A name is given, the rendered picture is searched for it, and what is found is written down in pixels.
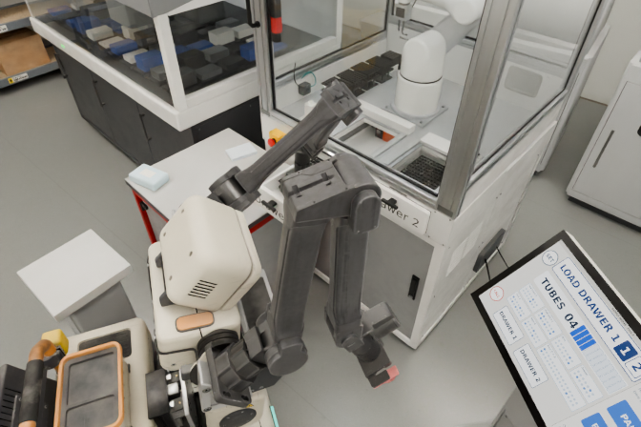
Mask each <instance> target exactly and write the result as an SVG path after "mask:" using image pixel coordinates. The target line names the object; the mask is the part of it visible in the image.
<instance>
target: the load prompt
mask: <svg viewBox="0 0 641 427"><path fill-rule="evenodd" d="M551 269H552V270H553V271H554V273H555V274H556V275H557V277H558V278H559V280H560V281H561V283H562V284H563V285H564V287H565V288H566V290H567V291H568V292H569V294H570V296H571V297H572V298H573V300H574V301H575V303H576V304H577V305H578V307H579V308H580V310H581V311H582V312H583V314H584V315H585V317H586V318H587V319H588V321H589V323H590V324H591V326H592V327H593V328H594V330H595V331H596V333H597V334H598V335H599V336H600V337H601V339H602V340H603V341H604V343H605V344H606V346H607V347H608V348H609V350H610V352H611V353H612V354H613V356H614V357H615V359H616V360H617V361H618V363H619V364H620V366H621V367H622V369H623V370H624V371H625V373H626V374H627V376H628V377H629V378H630V380H631V382H632V383H634V382H636V381H638V380H640V379H641V349H640V348H639V347H638V345H637V344H636V343H635V342H634V340H633V339H632V338H631V336H630V335H629V333H628V332H627V331H626V330H625V328H624V327H623V326H622V324H621V323H620V322H619V320H618V319H617V318H616V317H615V315H614V314H613V313H612V311H611V310H610V309H609V307H608V306H607V305H606V303H605V302H604V301H603V299H602V298H601V297H600V296H599V294H598V293H596V291H595V290H594V289H593V287H592V286H591V285H590V284H589V282H588V281H587V279H586V278H585V277H584V275H583V274H582V273H581V272H580V270H579V269H578V268H577V266H576V265H575V264H574V262H573V261H572V260H571V259H570V257H569V256H568V257H567V258H565V259H564V260H562V261H561V262H559V263H558V264H556V265H555V266H553V267H552V268H551Z"/></svg>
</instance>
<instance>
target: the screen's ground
mask: <svg viewBox="0 0 641 427"><path fill-rule="evenodd" d="M551 247H553V248H554V249H555V251H556V252H557V253H558V254H559V255H560V256H561V258H562V260H564V259H565V258H567V257H568V256H569V257H570V259H571V260H572V261H573V262H574V264H575V265H576V266H577V268H578V269H579V270H580V272H581V273H582V274H583V275H584V277H585V278H586V279H587V281H588V282H589V284H590V285H591V286H592V287H593V289H594V290H595V291H596V293H598V294H599V296H600V297H601V298H602V299H603V301H604V302H605V303H606V305H607V306H608V307H609V309H610V310H611V311H612V313H613V314H614V315H615V317H616V318H617V319H618V320H619V322H620V323H621V324H622V326H623V327H624V328H625V330H626V331H627V332H628V333H629V335H630V336H631V338H632V339H633V340H634V342H635V343H636V344H637V345H638V347H639V348H640V349H641V341H640V339H639V338H638V337H637V336H636V334H635V333H634V332H633V330H632V329H631V328H630V326H629V325H628V324H627V322H626V321H625V320H624V319H623V317H622V316H621V315H620V314H619V313H618V312H617V311H616V309H615V308H614V307H613V306H612V304H611V303H610V301H609V300H608V299H607V298H606V296H605V295H604V294H603V293H602V291H601V290H600V289H599V287H598V286H597V285H596V284H595V282H594V281H593V280H592V278H591V277H590V276H589V274H588V273H587V272H586V271H585V269H584V268H583V267H582V265H581V264H580V263H579V262H578V260H577V259H576V258H575V256H574V255H573V254H572V253H571V251H570V250H569V248H568V247H567V246H566V245H565V243H564V242H563V241H562V240H560V241H559V242H557V243H556V244H554V245H553V246H551ZM551 247H550V248H551ZM550 248H548V249H550ZM546 251H547V250H546ZM543 253H544V252H543ZM562 260H561V261H562ZM561 261H559V262H561ZM559 262H558V263H559ZM558 263H556V264H558ZM556 264H555V265H556ZM555 265H553V266H555ZM553 266H552V267H553ZM552 267H550V268H549V269H547V268H546V266H545V265H544V263H543V262H542V260H541V259H540V258H539V255H538V256H536V257H535V258H533V259H532V260H530V261H529V262H528V263H527V264H525V265H524V266H523V267H521V268H520V269H518V270H517V271H515V272H514V273H512V274H510V275H509V276H507V277H506V278H504V279H503V280H502V281H500V282H499V283H500V284H501V286H502V288H503V289H504V291H505V293H506V294H507V296H509V295H511V294H513V293H514V292H516V291H517V290H519V289H520V288H522V287H523V286H525V285H526V284H528V283H529V282H531V283H532V285H533V287H534V288H535V290H536V291H537V293H538V294H539V296H540V297H541V298H542V299H543V301H544V303H545V304H546V306H547V307H548V309H549V311H550V312H551V314H552V315H553V317H554V319H555V320H556V322H557V323H558V325H559V326H560V328H561V329H562V331H563V332H564V334H565V335H566V337H567V339H568V340H569V342H570V344H571V345H572V347H573V348H574V350H575V351H576V353H577V355H579V357H580V358H581V360H582V361H583V363H584V364H585V366H586V367H587V369H588V371H589V373H590V374H591V376H592V377H593V379H594V380H595V382H596V383H597V385H598V387H599V388H600V390H601V391H602V393H603V394H604V396H605V397H603V398H601V399H599V400H597V401H595V402H593V403H592V404H590V405H588V406H586V407H584V408H582V409H580V410H578V411H576V412H574V413H571V411H570V409H569V407H568V405H567V404H566V402H565V401H564V399H563V398H562V396H561V394H560V392H559V391H558V389H557V387H556V385H555V384H554V382H553V380H552V378H551V377H550V375H549V373H548V371H547V369H546V367H545V365H544V364H543V362H542V360H541V359H540V357H539V356H538V354H537V353H536V351H535V349H534V347H533V346H532V344H531V342H530V340H529V339H528V337H527V334H526V333H525V331H524V329H523V327H522V326H521V324H520V322H519V320H518V319H517V317H516V315H515V313H513V311H512V309H511V308H510V306H509V304H508V302H507V300H506V297H507V296H506V297H505V298H503V299H502V300H500V301H499V302H497V303H496V304H493V302H492V300H491V299H490V297H489V295H488V293H487V291H488V290H490V289H491V288H492V287H491V288H490V289H488V290H487V291H485V292H484V293H483V294H481V295H479V298H480V299H481V301H482V302H483V304H484V306H485V308H486V311H487V313H488V315H489V317H490V319H491V321H492V323H493V324H494V326H495V328H496V330H497V332H498V334H499V336H500V338H501V339H502V341H503V343H504V345H505V346H506V348H507V351H508V353H509V355H510V357H511V359H512V361H513V363H514V365H515V367H516V368H517V370H518V372H519V374H520V376H521V378H522V380H523V381H524V383H525V385H526V387H527V389H528V391H529V393H530V395H531V397H532V399H533V401H534V403H535V405H536V407H537V409H538V410H539V412H540V414H541V416H542V418H543V420H544V422H545V424H546V425H547V427H583V425H582V423H581V421H580V420H581V419H583V418H585V417H589V416H591V415H593V414H595V413H597V412H599V413H600V414H601V416H602V418H603V419H604V420H605V421H606V423H607V425H608V426H609V427H617V426H616V424H615V423H614V421H613V420H612V418H611V416H610V414H609V413H608V411H607V410H606V408H608V407H610V406H611V405H613V404H615V403H617V402H619V401H621V400H623V399H626V400H627V402H628V403H629V405H630V406H631V408H632V409H633V411H634V412H635V413H636V414H637V416H638V417H639V419H640V420H641V379H640V380H638V381H636V382H634V383H632V382H631V380H630V378H629V377H628V376H627V374H626V373H625V371H624V370H623V369H622V367H621V366H620V364H619V363H618V361H617V360H616V359H615V357H614V356H613V354H612V353H611V352H610V350H609V348H608V347H607V346H606V344H605V343H604V341H603V340H602V339H601V337H600V336H599V335H598V334H597V333H596V331H595V330H594V328H593V327H592V326H591V324H590V323H589V321H588V319H587V318H586V317H585V315H584V314H583V312H582V311H581V310H580V308H579V307H578V305H577V304H576V303H575V301H574V300H573V298H572V297H571V296H570V294H569V292H568V291H567V290H566V288H565V287H564V285H563V284H562V283H561V281H560V280H559V278H558V277H557V275H556V274H555V273H554V271H553V270H552V269H551V268H552ZM506 305H507V306H508V308H509V309H510V311H511V313H512V315H513V317H514V318H515V320H516V322H517V324H518V325H519V327H520V329H521V331H522V332H523V334H524V336H525V337H524V338H522V339H520V340H519V341H517V342H515V343H514V344H512V345H510V346H508V344H507V341H506V339H505V337H504V335H503V333H502V332H501V330H500V328H499V326H498V324H497V322H496V320H495V318H494V316H493V315H492V314H494V313H495V312H497V311H498V310H500V309H501V308H503V307H504V306H506ZM573 309H575V311H576V312H577V313H578V315H579V316H580V317H581V318H582V320H583V321H584V322H585V324H586V325H587V327H588V328H589V330H590V331H591V333H592V334H593V336H594V337H595V339H596V340H597V341H598V343H599V344H600V346H601V347H602V349H603V350H604V351H605V353H606V354H607V356H608V357H609V358H610V360H611V362H612V363H613V365H614V366H615V367H616V369H617V370H618V372H619V373H620V375H621V376H622V377H623V378H624V379H625V381H626V382H627V384H628V385H629V386H627V387H625V388H623V389H621V390H619V391H617V392H615V393H613V394H611V395H608V393H607V391H606V390H605V388H604V387H603V385H602V384H601V382H600V381H599V379H598V378H597V376H596V375H595V373H594V372H593V370H592V369H591V368H590V366H589V365H588V363H587V361H586V360H585V358H584V357H583V355H582V354H581V352H580V351H579V349H578V348H577V346H576V345H575V343H574V342H573V340H572V339H571V337H570V336H569V333H568V332H567V330H566V329H565V327H564V326H563V324H562V323H561V321H560V320H559V317H561V316H562V315H565V314H566V313H568V312H570V311H571V310H573ZM527 343H528V344H529V345H530V347H531V349H532V351H533V352H534V354H535V355H536V357H537V358H538V360H539V362H540V364H541V365H542V367H543V369H544V371H545V372H546V374H547V376H548V379H549V380H548V381H546V382H544V383H543V384H541V385H539V386H537V387H535V388H533V389H531V387H530V385H529V383H528V381H527V379H526V377H525V375H524V373H523V371H522V369H521V367H520V365H519V364H518V362H517V360H516V358H515V356H514V354H513V353H512V352H513V351H515V350H516V349H518V348H520V347H521V346H523V345H525V344H527Z"/></svg>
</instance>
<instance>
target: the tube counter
mask: <svg viewBox="0 0 641 427"><path fill-rule="evenodd" d="M559 320H560V321H561V323H562V324H563V326H564V327H565V329H566V330H567V332H568V333H569V336H570V337H571V339H572V340H573V342H574V343H575V345H576V346H577V348H578V349H579V351H580V352H581V354H582V355H583V357H584V358H585V360H586V361H587V363H588V365H589V366H590V368H591V369H592V370H593V372H594V373H595V375H596V376H597V378H598V379H599V381H600V382H601V384H602V385H603V387H604V388H605V390H606V391H607V393H608V395H611V394H613V393H615V392H617V391H619V390H621V389H623V388H625V387H627V386H629V385H628V384H627V382H626V381H625V379H624V378H623V377H622V376H621V375H620V373H619V372H618V370H617V369H616V367H615V366H614V365H613V363H612V362H611V360H610V358H609V357H608V356H607V354H606V353H605V351H604V350H603V349H602V347H601V346H600V344H599V343H598V341H597V340H596V339H595V337H594V336H593V334H592V333H591V331H590V330H589V328H588V327H587V325H586V324H585V322H584V321H583V320H582V318H581V317H580V316H579V315H578V313H577V312H576V311H575V309H573V310H571V311H570V312H568V313H566V314H565V315H562V316H561V317H559Z"/></svg>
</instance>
